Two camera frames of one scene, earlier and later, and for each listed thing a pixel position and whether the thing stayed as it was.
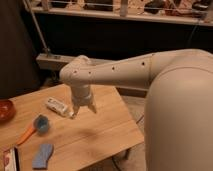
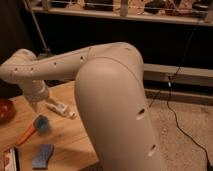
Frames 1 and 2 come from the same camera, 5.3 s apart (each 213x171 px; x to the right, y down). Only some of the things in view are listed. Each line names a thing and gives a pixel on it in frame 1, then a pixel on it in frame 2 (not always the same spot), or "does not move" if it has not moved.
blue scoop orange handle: [40, 126] does not move
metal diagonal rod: [45, 48] does not move
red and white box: [11, 159] does not move
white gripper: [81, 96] -> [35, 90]
